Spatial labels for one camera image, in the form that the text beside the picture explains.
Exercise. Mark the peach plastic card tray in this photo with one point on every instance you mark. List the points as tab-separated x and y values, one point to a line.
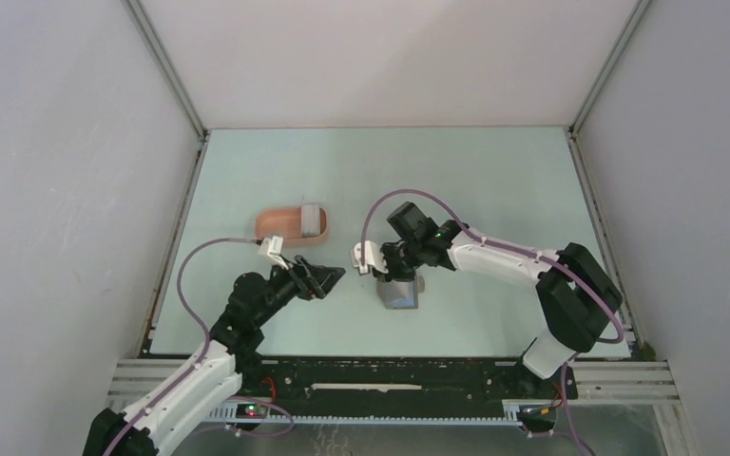
285	222

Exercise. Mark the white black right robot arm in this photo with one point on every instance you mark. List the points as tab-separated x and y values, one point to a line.
577	297

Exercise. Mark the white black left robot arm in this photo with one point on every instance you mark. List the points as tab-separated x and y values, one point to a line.
226	362

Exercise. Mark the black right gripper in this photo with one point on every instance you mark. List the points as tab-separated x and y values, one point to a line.
386	250

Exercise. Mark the aluminium frame rail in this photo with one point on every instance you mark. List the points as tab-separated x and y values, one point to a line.
134	378

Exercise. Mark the white cable duct strip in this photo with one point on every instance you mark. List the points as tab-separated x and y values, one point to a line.
227	414

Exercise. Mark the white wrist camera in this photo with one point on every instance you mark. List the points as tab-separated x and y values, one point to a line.
270	248
367	258

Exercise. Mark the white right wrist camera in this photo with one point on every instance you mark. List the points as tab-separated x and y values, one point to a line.
367	258

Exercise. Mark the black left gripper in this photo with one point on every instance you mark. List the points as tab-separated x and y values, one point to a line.
325	277

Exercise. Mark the stack of credit cards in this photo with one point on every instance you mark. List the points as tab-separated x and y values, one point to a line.
310	220

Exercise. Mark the taupe leather card holder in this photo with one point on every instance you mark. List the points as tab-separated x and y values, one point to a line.
400	295

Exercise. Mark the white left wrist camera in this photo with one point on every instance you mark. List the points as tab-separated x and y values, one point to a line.
270	248

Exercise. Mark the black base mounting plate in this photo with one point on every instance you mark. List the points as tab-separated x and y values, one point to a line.
402	387

